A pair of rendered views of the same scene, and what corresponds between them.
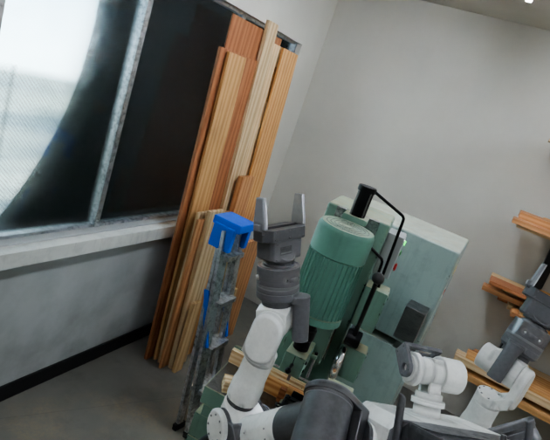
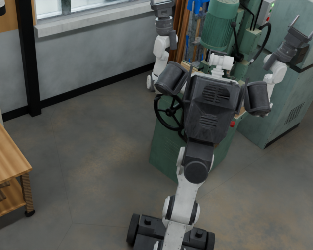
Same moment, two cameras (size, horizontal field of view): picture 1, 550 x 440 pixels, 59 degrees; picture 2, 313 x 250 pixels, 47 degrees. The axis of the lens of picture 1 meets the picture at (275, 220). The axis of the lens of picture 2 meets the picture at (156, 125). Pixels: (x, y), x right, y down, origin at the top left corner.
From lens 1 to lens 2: 1.08 m
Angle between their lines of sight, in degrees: 31
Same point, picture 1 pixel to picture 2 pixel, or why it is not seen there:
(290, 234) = (165, 6)
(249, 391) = (158, 69)
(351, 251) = (222, 11)
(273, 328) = (160, 43)
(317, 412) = (166, 71)
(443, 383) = (222, 65)
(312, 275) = (206, 24)
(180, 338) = not seen: hidden behind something
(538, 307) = (289, 36)
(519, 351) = (275, 56)
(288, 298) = (166, 31)
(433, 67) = not seen: outside the picture
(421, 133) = not seen: outside the picture
